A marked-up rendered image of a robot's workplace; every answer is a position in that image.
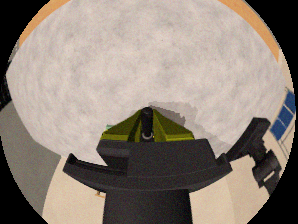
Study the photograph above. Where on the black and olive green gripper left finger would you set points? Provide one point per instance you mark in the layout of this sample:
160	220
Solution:
126	129

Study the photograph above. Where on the green bench vise with handwheel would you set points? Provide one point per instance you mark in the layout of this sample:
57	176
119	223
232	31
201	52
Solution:
147	125

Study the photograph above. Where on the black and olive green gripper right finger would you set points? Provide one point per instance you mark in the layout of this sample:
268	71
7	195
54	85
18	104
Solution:
167	130

